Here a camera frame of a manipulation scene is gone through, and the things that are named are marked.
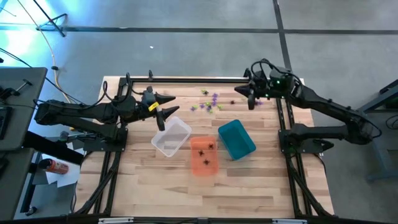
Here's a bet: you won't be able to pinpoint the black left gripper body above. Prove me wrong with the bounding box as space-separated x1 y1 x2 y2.
123 86 162 123

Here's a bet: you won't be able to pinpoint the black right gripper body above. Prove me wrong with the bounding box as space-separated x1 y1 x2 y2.
252 67 295 99

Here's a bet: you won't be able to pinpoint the clear plastic bin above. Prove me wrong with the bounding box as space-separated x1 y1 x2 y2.
150 116 193 158

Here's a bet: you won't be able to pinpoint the teal plastic bin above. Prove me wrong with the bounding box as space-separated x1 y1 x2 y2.
217 119 257 161

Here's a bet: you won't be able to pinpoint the orange plastic bin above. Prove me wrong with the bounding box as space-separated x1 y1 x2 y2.
190 135 220 177

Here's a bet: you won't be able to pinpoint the black bench clamp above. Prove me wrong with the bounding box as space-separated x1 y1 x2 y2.
58 130 94 141

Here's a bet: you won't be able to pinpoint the black beam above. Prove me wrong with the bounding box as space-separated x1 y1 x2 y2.
23 130 85 166

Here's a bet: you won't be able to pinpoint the white paper sheets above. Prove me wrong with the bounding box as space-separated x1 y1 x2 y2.
41 141 81 188

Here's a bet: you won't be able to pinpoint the orange spray can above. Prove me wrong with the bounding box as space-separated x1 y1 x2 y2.
37 157 70 175

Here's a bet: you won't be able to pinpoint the grey desk with keyboard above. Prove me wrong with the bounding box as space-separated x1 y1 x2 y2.
0 67 49 152

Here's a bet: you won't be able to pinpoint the black tripod stand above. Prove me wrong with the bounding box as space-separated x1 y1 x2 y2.
32 0 68 38

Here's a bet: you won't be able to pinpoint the black keyboard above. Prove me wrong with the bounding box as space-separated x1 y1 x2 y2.
0 105 13 141

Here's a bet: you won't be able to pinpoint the grey desk with mouse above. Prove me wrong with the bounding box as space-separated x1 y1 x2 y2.
0 147 35 222

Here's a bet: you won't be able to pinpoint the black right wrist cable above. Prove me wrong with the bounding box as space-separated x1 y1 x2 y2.
250 58 304 91

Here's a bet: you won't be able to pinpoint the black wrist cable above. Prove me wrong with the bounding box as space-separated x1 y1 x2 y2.
101 73 147 103
250 58 304 91

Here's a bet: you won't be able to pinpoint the black metal table frame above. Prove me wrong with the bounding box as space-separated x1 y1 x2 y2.
68 76 335 218

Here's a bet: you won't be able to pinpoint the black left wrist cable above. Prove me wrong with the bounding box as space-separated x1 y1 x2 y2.
101 73 147 103

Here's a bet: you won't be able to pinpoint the yellow cable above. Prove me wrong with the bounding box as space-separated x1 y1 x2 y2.
16 0 73 103

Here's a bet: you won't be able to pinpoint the white bracket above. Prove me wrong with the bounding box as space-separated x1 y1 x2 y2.
272 218 308 224
98 217 134 224

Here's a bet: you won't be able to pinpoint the black desk clamp handle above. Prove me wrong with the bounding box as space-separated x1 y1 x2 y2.
0 78 34 101

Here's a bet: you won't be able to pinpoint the black floor cable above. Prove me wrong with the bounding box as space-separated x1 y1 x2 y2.
0 47 85 105

